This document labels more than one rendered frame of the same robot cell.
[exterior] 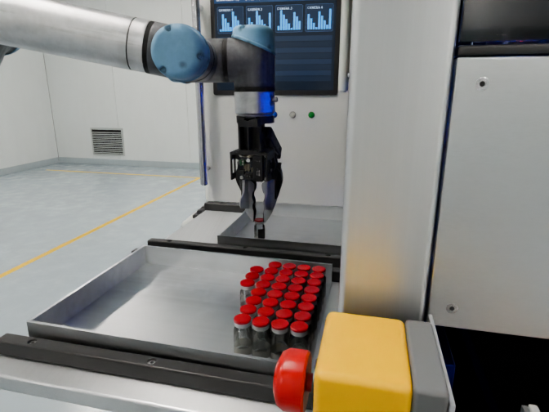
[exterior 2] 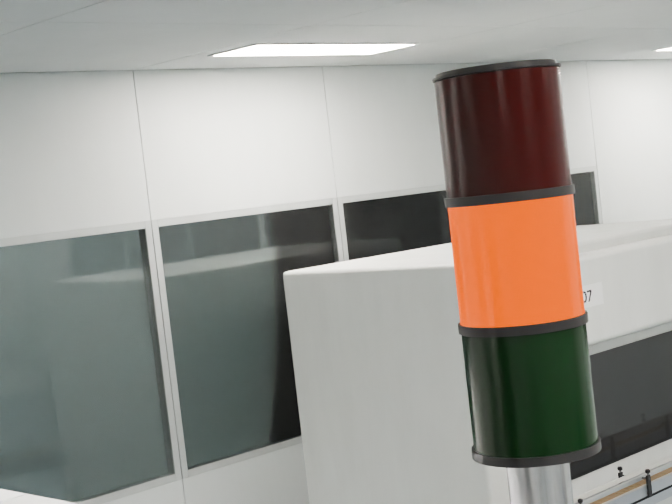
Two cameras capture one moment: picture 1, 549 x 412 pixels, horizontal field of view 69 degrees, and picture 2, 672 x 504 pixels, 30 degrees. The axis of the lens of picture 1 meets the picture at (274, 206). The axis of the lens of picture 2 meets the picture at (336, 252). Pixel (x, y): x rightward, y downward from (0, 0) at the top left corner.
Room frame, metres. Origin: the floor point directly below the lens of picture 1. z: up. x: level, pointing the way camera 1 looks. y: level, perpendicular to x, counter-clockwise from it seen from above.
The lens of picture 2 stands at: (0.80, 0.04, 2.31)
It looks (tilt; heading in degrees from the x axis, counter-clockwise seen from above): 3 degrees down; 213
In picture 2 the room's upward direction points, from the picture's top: 6 degrees counter-clockwise
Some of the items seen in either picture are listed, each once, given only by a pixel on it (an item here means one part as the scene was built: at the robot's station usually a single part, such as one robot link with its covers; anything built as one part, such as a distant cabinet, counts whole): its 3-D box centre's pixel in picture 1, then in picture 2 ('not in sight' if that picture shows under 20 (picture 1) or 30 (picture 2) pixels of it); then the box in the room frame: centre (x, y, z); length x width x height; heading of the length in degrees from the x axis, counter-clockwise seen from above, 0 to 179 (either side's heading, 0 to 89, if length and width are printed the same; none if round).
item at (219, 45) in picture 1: (196, 60); not in sight; (0.75, 0.14, 1.23); 0.11 x 0.11 x 0.08; 1
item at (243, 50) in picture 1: (252, 60); not in sight; (0.77, 0.04, 1.24); 0.09 x 0.08 x 0.11; 91
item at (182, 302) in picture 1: (202, 299); not in sight; (0.51, 0.10, 0.90); 0.34 x 0.26 x 0.04; 76
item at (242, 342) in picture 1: (261, 302); not in sight; (0.49, 0.02, 0.90); 0.18 x 0.02 x 0.05; 166
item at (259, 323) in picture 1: (277, 304); not in sight; (0.49, 0.00, 0.90); 0.18 x 0.02 x 0.05; 166
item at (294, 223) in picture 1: (314, 229); not in sight; (0.82, -0.09, 0.90); 0.34 x 0.26 x 0.04; 77
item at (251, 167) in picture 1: (254, 148); not in sight; (0.76, 0.04, 1.08); 0.09 x 0.08 x 0.12; 166
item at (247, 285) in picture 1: (247, 296); not in sight; (0.51, 0.04, 0.90); 0.02 x 0.02 x 0.05
